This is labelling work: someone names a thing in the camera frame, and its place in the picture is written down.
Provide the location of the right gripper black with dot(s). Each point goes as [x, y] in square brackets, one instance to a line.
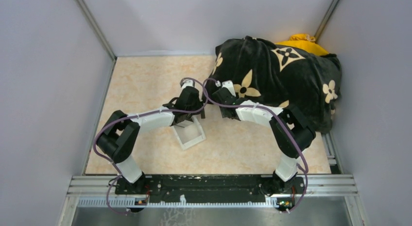
[221, 109]

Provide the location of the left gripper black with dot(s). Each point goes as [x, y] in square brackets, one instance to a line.
[197, 100]

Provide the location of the white plastic card tray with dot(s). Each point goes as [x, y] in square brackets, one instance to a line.
[189, 133]

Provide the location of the black floral plush blanket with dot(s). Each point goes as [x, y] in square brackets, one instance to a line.
[280, 75]

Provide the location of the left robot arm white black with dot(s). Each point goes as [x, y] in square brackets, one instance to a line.
[117, 138]

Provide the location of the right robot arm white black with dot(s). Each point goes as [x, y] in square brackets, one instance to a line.
[291, 130]

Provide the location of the yellow cloth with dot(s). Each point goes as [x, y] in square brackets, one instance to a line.
[305, 42]

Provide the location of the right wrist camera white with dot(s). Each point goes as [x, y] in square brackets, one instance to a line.
[229, 85]

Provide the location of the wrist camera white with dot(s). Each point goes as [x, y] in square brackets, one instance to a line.
[184, 83]
[229, 85]

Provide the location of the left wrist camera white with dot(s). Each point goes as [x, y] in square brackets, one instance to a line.
[184, 83]

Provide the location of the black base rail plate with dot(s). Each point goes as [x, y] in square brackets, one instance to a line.
[209, 189]

